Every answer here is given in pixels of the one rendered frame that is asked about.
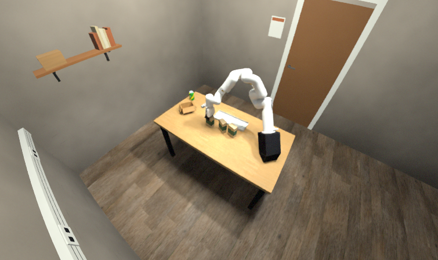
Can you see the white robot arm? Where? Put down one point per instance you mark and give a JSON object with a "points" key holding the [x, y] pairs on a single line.
{"points": [[256, 95]]}

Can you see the open brown cardboard box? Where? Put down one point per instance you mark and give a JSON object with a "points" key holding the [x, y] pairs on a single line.
{"points": [[187, 107]]}

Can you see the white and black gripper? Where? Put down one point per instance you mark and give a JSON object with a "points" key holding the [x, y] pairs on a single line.
{"points": [[209, 112]]}

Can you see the tan block with green band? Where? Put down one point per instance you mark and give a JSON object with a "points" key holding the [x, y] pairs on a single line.
{"points": [[222, 125], [210, 123], [232, 130]]}

